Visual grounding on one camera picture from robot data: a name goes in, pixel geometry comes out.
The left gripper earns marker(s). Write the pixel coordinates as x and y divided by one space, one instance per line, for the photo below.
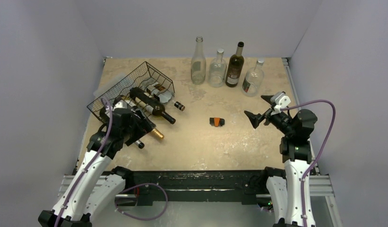
142 127

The tall clear bottle no cap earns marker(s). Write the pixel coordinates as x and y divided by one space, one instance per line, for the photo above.
198 63

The clear flat bottle black cap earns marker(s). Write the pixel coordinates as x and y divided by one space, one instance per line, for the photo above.
163 95

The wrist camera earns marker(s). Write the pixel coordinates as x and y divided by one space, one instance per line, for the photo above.
122 104
279 101

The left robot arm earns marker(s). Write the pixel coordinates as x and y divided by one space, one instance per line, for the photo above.
125 127

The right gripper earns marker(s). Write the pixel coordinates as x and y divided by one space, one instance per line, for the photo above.
266 116

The red wine bottle gold foil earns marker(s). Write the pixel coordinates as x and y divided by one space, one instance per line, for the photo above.
155 132

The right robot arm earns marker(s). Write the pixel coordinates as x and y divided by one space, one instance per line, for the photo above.
290 194

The dark green bottle silver foil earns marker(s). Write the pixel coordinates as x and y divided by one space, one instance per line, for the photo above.
235 66

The clear round bottle silver cap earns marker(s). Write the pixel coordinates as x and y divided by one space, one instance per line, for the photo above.
217 69

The dark bottle black cap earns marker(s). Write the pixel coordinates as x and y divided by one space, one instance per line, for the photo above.
153 106

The dark bottle grey foil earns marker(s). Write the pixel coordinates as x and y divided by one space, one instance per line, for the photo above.
139 144

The orange hex key set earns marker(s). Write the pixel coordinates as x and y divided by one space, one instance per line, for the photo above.
216 121

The black wire wine rack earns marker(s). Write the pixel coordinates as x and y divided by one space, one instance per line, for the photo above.
140 77

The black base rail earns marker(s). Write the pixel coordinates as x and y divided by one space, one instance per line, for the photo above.
243 186

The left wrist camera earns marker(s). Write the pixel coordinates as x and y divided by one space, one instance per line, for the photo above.
122 104

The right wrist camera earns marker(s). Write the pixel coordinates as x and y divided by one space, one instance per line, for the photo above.
279 101

